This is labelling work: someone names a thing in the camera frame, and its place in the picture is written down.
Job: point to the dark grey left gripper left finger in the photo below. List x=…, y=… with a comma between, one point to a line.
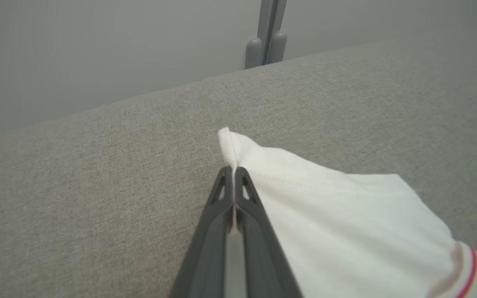
x=207, y=248

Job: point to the grey partition post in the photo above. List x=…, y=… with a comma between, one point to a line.
x=268, y=20

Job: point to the red and white basketball jersey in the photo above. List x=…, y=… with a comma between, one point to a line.
x=346, y=231

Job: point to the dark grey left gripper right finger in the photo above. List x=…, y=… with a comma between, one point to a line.
x=263, y=256

